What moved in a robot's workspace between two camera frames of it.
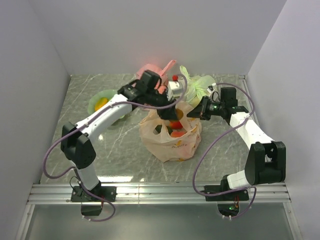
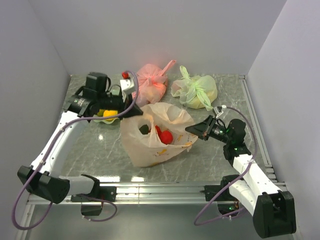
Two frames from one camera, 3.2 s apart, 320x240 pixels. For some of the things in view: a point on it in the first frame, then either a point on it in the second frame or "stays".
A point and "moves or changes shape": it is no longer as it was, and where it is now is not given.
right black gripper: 201,110 to 199,129
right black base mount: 228,203 stays
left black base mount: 109,193 stays
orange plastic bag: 158,142 moves or changes shape
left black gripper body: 158,99 to 112,102
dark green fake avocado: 158,128 to 144,129
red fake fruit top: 175,125 to 166,137
